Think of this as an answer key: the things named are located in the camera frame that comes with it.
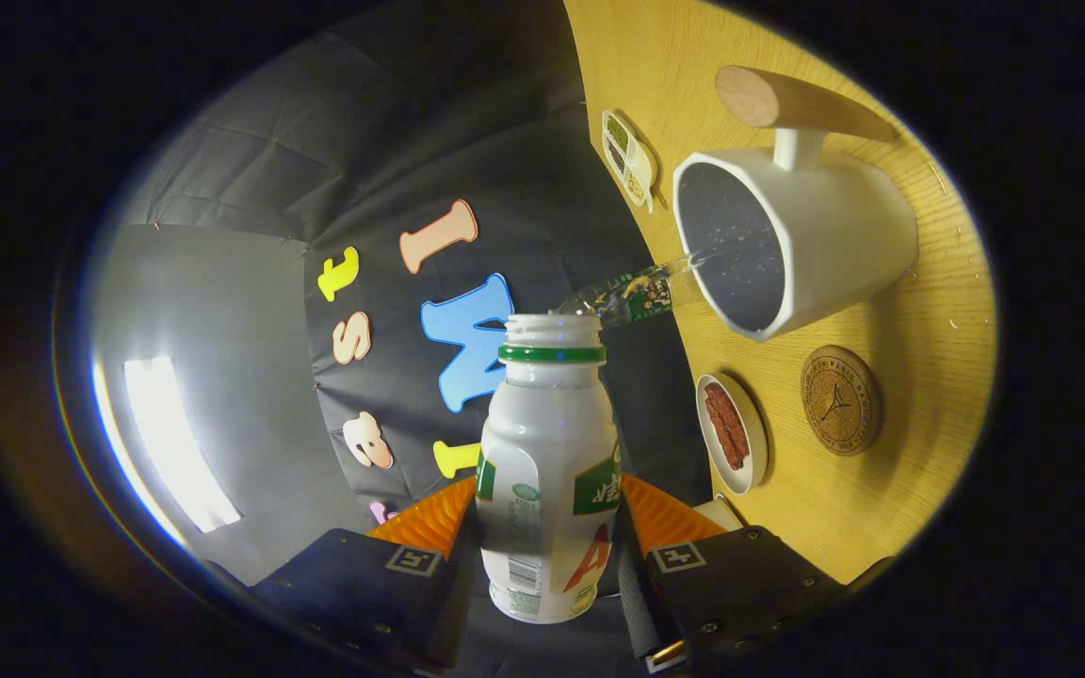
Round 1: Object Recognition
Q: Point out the black backdrop cloth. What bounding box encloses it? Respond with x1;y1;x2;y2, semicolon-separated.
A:
119;0;722;660

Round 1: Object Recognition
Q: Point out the clear plastic water bottle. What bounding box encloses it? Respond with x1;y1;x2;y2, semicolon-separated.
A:
550;254;699;329

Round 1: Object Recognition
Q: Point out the white cup with wooden handle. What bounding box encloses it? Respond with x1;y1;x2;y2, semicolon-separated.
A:
672;65;920;342

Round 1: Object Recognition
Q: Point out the round cork coaster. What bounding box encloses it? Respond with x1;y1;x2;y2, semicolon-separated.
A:
800;345;883;458

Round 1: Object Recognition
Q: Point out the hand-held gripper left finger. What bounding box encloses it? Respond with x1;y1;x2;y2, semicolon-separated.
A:
251;474;479;674

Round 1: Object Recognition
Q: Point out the white juice bottle green label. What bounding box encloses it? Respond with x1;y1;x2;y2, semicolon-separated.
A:
475;314;621;624

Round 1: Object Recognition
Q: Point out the white divided dish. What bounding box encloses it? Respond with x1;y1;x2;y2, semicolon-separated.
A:
601;110;658;213

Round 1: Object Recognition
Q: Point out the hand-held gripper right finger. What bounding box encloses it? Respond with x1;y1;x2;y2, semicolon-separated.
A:
618;473;850;671

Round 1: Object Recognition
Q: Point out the red sausage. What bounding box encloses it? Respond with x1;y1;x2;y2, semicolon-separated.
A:
712;381;751;462
704;391;737;472

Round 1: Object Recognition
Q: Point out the cream white toaster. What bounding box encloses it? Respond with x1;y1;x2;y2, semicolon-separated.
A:
693;497;747;534

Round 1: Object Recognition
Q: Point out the round white plate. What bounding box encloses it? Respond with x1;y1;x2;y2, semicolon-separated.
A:
696;374;769;496

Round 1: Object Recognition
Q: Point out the wooden table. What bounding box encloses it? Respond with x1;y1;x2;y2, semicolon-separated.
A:
563;0;997;585

